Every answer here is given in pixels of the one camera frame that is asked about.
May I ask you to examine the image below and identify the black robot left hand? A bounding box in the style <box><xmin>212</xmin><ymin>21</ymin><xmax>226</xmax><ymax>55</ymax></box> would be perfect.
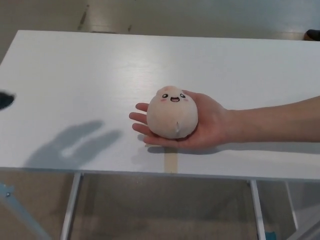
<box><xmin>0</xmin><ymin>91</ymin><xmax>17</xmax><ymax>110</ymax></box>

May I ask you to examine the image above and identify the bare person hand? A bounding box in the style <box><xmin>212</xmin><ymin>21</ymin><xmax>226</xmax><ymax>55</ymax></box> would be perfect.
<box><xmin>129</xmin><ymin>89</ymin><xmax>230</xmax><ymax>149</ymax></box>

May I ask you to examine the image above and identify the pink dumpling plush toy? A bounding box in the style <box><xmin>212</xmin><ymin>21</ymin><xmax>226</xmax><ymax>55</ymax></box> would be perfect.
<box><xmin>146</xmin><ymin>85</ymin><xmax>199</xmax><ymax>139</ymax></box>

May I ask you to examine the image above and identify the bare person forearm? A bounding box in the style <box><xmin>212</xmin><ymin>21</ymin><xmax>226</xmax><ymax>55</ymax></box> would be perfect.
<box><xmin>226</xmin><ymin>95</ymin><xmax>320</xmax><ymax>145</ymax></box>

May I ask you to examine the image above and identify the thin white table leg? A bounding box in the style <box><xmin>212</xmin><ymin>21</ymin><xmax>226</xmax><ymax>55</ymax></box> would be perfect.
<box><xmin>284</xmin><ymin>181</ymin><xmax>300</xmax><ymax>230</ymax></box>

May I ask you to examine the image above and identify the dark shoe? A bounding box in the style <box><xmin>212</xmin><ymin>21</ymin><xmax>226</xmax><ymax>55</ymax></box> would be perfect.
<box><xmin>303</xmin><ymin>29</ymin><xmax>320</xmax><ymax>42</ymax></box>

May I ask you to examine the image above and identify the light blue metal frame bar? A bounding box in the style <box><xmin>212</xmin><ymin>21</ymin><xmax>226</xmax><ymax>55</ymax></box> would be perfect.
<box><xmin>0</xmin><ymin>182</ymin><xmax>49</xmax><ymax>240</ymax></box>

